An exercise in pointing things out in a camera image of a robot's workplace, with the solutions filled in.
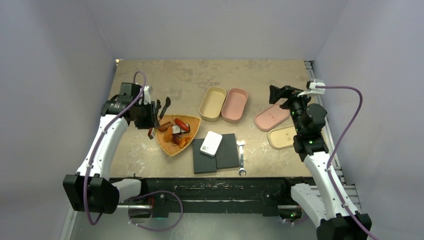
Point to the black foam block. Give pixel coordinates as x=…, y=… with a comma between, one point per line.
x=202, y=163
x=227, y=153

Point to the woven bamboo basket tray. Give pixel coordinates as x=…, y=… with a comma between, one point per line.
x=170, y=148

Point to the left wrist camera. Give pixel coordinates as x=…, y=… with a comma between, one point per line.
x=146, y=94

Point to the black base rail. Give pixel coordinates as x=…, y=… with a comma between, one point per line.
x=268, y=196

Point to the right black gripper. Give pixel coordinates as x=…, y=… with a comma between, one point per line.
x=277, y=92

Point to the cream lunch box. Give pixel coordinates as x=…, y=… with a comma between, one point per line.
x=212, y=103

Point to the sushi roll with seaweed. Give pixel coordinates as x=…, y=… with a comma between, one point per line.
x=176, y=130

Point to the pink lunch box lid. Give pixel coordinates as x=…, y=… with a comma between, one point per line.
x=271, y=117

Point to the dark red octopus tentacle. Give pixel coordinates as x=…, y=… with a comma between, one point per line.
x=176, y=138

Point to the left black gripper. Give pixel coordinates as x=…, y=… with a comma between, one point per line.
x=151, y=122

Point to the left black foam block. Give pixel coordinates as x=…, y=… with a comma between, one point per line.
x=202, y=163

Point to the white power bank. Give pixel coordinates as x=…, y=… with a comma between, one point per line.
x=211, y=143

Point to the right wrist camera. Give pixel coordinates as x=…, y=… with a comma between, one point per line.
x=314, y=87

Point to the silver open-end wrench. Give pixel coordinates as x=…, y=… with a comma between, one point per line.
x=241, y=144

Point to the right black foam block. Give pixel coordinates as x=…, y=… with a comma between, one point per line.
x=227, y=153

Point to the pink lunch box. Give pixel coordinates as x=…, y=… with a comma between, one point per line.
x=234, y=105

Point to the orange fried chicken piece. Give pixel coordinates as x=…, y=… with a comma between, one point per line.
x=168, y=136

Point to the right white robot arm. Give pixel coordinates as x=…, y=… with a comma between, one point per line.
x=333, y=213

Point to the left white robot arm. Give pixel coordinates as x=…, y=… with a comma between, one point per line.
x=89, y=189

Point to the cream lunch box lid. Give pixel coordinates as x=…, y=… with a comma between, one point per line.
x=281, y=138

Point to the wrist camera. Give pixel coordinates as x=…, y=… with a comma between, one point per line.
x=314, y=87
x=146, y=94

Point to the red brown sausage piece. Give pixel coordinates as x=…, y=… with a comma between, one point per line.
x=164, y=127

